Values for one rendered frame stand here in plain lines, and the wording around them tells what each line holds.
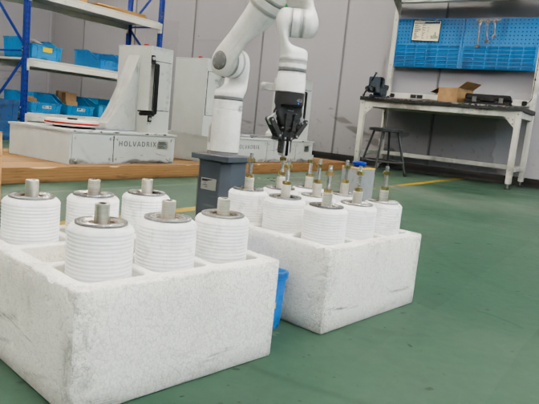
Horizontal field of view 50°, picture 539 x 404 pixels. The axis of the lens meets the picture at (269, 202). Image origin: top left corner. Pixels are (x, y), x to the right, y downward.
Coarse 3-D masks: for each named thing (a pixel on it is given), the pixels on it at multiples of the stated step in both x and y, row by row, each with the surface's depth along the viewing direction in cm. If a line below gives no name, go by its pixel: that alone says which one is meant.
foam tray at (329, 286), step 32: (256, 224) 134; (288, 256) 122; (320, 256) 116; (352, 256) 121; (384, 256) 131; (416, 256) 143; (288, 288) 122; (320, 288) 117; (352, 288) 123; (384, 288) 134; (288, 320) 123; (320, 320) 117; (352, 320) 125
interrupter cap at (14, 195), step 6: (12, 192) 100; (18, 192) 101; (24, 192) 101; (42, 192) 103; (18, 198) 96; (24, 198) 96; (30, 198) 96; (36, 198) 97; (42, 198) 97; (48, 198) 98; (54, 198) 100
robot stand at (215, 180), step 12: (192, 156) 179; (204, 156) 176; (216, 156) 174; (228, 156) 174; (240, 156) 180; (204, 168) 178; (216, 168) 175; (228, 168) 175; (240, 168) 179; (204, 180) 178; (216, 180) 176; (228, 180) 175; (240, 180) 180; (204, 192) 178; (216, 192) 176; (228, 192) 176; (204, 204) 179; (216, 204) 176
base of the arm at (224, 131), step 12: (216, 108) 176; (228, 108) 175; (240, 108) 177; (216, 120) 176; (228, 120) 175; (240, 120) 178; (216, 132) 176; (228, 132) 176; (240, 132) 180; (216, 144) 177; (228, 144) 176
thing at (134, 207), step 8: (128, 200) 113; (136, 200) 112; (144, 200) 112; (152, 200) 113; (160, 200) 114; (128, 208) 113; (136, 208) 113; (144, 208) 113; (152, 208) 113; (160, 208) 114; (128, 216) 113; (136, 216) 113; (136, 224) 113
